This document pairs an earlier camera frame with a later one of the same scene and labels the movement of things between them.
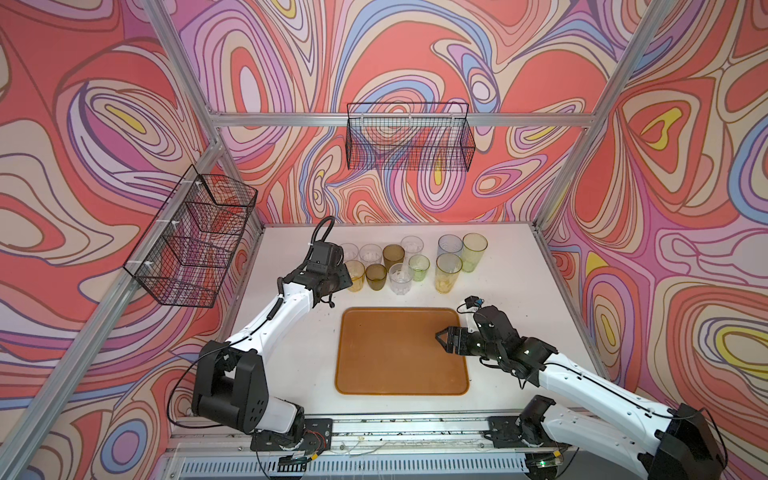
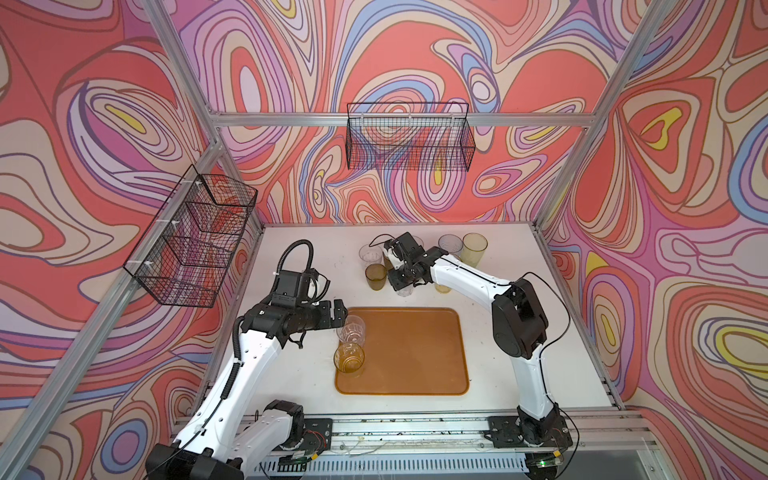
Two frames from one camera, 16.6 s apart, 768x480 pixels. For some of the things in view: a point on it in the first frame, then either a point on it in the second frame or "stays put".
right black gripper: (454, 333) -> (395, 280)
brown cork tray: (395, 351) stays put
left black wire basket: (185, 252) stays put
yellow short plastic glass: (356, 272) -> (348, 359)
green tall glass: (474, 244) stays put
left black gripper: (343, 275) -> (325, 320)
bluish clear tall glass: (450, 243) stays put
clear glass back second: (371, 254) stays put
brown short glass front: (376, 276) stays put
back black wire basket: (413, 136) stays put
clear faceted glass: (351, 251) -> (353, 330)
